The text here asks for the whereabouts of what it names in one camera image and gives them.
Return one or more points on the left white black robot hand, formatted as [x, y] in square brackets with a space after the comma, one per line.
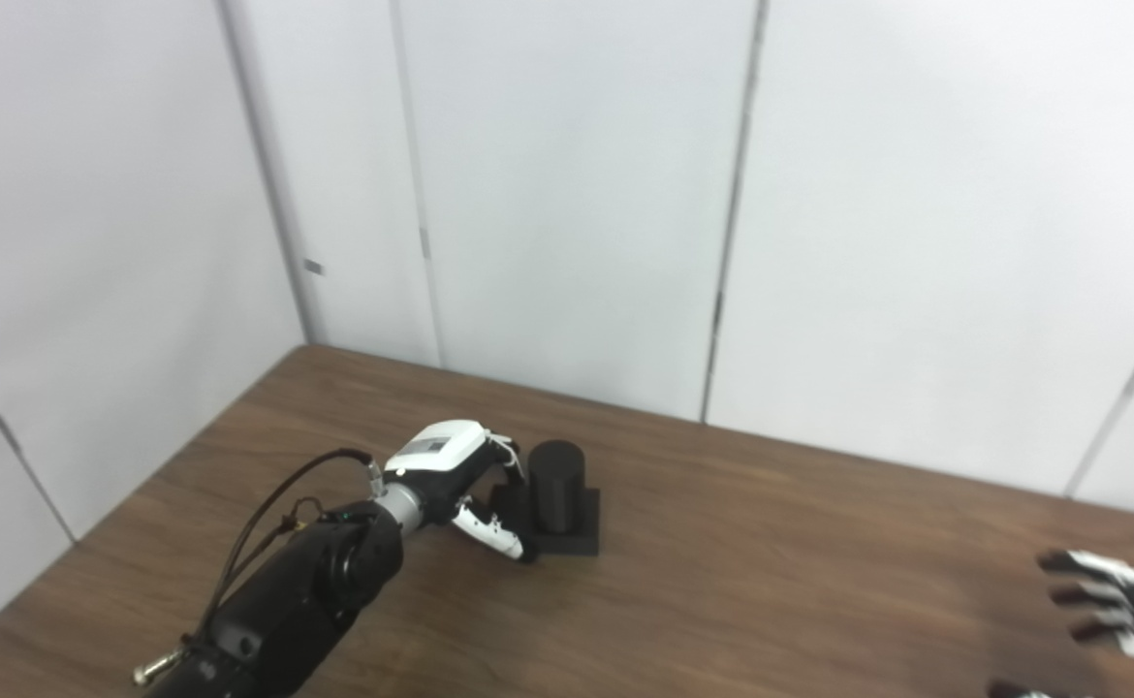
[441, 456]

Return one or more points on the black peg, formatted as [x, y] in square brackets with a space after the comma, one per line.
[557, 485]

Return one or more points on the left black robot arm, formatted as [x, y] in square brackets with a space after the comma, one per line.
[305, 601]

